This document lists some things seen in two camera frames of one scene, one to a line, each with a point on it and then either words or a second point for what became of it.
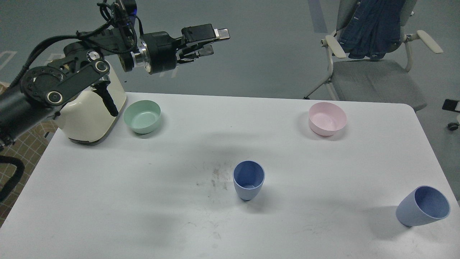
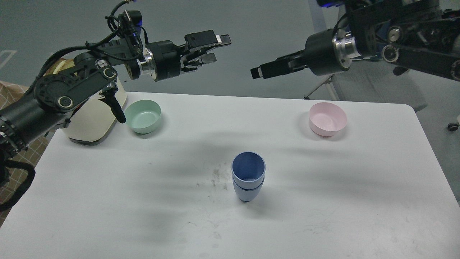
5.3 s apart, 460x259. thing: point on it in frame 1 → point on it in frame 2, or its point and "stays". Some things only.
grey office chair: (389, 80) stays
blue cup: (424, 205) → (248, 169)
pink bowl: (326, 119) stays
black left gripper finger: (188, 54) → (191, 63)
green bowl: (142, 116) stays
